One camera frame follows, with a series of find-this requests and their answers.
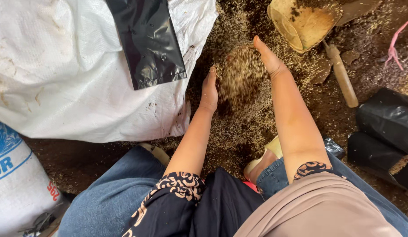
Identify person's right hand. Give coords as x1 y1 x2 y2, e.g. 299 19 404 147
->
253 35 289 81

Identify person's left hand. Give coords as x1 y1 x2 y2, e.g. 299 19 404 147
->
199 66 219 113

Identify handful of husk mix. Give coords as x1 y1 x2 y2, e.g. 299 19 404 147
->
216 44 271 110

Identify heap of rice husk soil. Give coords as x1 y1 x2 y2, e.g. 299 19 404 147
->
24 0 408 214

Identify empty black plastic bag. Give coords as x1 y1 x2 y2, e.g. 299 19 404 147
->
105 0 188 91

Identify yellow sandal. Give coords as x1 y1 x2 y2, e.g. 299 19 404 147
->
243 136 284 182
139 142 171 167

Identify muddy tan scoop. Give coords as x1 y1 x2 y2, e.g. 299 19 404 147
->
267 0 343 54

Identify brown dry leaf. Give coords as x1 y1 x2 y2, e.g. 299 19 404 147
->
310 57 333 85
341 49 361 66

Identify red stool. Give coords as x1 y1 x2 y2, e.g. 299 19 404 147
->
242 180 259 193

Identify dark patterned top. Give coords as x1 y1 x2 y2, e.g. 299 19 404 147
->
121 161 348 237

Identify small crumpled black plastic bag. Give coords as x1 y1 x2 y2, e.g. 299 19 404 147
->
323 135 346 159

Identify large white woven sack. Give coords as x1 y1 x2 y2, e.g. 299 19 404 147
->
0 0 219 144

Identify brown muddy metal blade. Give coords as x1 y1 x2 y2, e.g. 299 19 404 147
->
336 0 383 26

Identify blue jeans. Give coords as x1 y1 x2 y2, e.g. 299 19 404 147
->
57 145 408 237

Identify beige headscarf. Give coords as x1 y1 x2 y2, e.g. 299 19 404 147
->
233 172 404 237

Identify filled black plastic bag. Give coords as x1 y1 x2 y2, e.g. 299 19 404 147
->
355 87 408 154
347 131 408 192

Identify white sack with blue print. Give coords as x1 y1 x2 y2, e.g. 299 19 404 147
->
0 118 65 237

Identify wooden handled trowel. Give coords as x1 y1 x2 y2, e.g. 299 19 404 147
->
323 40 359 109

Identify pink string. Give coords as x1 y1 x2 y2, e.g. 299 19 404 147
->
384 16 408 72

